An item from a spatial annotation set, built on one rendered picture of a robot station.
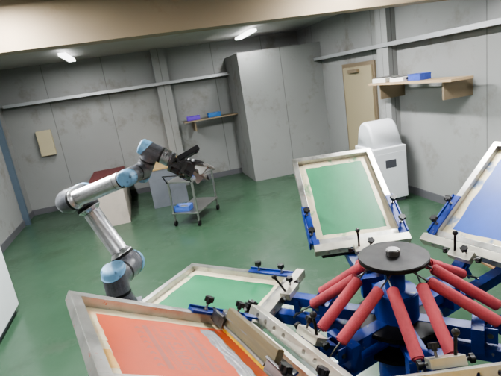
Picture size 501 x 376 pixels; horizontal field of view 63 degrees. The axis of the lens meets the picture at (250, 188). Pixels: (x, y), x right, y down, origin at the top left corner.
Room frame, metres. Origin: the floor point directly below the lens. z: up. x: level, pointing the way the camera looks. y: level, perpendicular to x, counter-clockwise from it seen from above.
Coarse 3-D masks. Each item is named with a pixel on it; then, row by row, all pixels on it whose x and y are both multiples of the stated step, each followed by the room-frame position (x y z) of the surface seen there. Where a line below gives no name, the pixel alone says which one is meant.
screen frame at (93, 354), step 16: (80, 304) 1.24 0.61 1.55; (96, 304) 1.34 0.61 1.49; (112, 304) 1.36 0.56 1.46; (128, 304) 1.39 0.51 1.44; (144, 304) 1.42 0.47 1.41; (160, 304) 1.48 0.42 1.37; (80, 320) 1.12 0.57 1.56; (192, 320) 1.50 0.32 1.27; (208, 320) 1.53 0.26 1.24; (80, 336) 1.05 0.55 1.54; (96, 336) 1.04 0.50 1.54; (96, 352) 0.95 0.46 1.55; (288, 352) 1.37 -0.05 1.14; (96, 368) 0.87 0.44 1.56; (304, 368) 1.26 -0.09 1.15
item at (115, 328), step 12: (108, 324) 1.23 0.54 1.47; (120, 324) 1.26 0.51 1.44; (144, 324) 1.32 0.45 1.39; (156, 324) 1.35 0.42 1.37; (168, 324) 1.39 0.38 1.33; (108, 336) 1.14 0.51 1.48; (120, 336) 1.16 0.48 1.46; (132, 336) 1.19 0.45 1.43; (204, 336) 1.37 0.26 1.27; (228, 336) 1.44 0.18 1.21; (216, 348) 1.29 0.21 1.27; (240, 348) 1.36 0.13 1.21
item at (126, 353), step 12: (120, 348) 1.08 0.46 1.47; (132, 348) 1.10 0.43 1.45; (144, 348) 1.12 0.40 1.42; (120, 360) 1.01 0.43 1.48; (132, 360) 1.03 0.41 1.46; (144, 360) 1.05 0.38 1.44; (252, 360) 1.28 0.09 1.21; (132, 372) 0.96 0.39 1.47; (144, 372) 0.98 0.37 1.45; (156, 372) 1.00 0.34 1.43; (168, 372) 1.02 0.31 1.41; (180, 372) 1.04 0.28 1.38; (192, 372) 1.06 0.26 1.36; (204, 372) 1.08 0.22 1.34; (216, 372) 1.10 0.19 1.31; (228, 372) 1.13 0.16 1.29; (264, 372) 1.21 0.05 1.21
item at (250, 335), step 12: (228, 312) 1.48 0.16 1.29; (228, 324) 1.45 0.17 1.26; (240, 324) 1.39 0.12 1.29; (252, 324) 1.37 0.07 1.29; (240, 336) 1.36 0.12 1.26; (252, 336) 1.31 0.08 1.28; (264, 336) 1.27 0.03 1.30; (252, 348) 1.28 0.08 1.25; (264, 348) 1.23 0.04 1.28; (276, 348) 1.19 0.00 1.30; (264, 360) 1.21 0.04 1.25; (276, 360) 1.17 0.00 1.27
